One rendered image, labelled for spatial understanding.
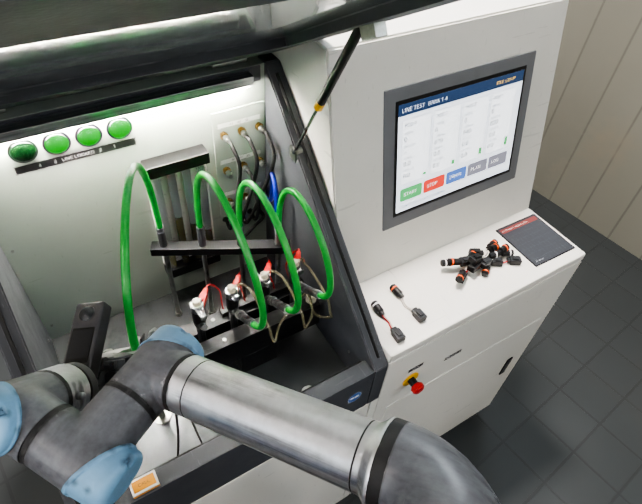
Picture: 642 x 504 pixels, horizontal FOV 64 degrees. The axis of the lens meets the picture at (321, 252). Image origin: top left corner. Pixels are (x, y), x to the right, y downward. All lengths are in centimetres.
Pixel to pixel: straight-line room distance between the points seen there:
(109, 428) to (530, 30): 122
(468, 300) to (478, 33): 63
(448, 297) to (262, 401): 85
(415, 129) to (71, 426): 91
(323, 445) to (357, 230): 76
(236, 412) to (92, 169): 73
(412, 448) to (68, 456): 36
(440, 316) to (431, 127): 46
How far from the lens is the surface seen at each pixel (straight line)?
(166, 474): 113
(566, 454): 243
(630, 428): 263
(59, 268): 134
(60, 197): 121
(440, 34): 121
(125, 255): 87
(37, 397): 69
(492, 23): 132
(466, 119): 134
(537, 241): 160
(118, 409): 66
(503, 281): 145
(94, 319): 82
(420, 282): 137
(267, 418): 58
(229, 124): 123
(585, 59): 315
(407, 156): 124
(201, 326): 115
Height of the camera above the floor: 199
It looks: 46 degrees down
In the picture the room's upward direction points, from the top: 6 degrees clockwise
